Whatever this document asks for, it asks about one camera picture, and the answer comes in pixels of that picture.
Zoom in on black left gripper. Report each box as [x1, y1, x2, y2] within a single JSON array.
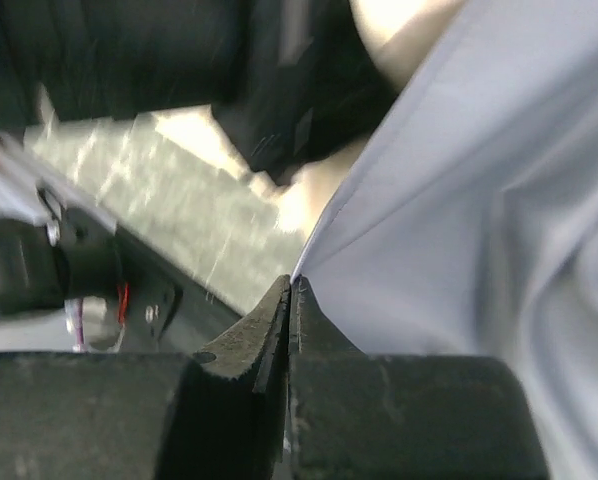
[[0, 0, 397, 180]]

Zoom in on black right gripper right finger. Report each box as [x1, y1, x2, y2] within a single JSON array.
[[289, 277, 549, 479]]

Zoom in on grey pillowcase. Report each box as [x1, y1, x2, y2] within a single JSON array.
[[295, 1, 598, 479]]

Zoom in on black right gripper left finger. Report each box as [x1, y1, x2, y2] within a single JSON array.
[[0, 276, 290, 479]]

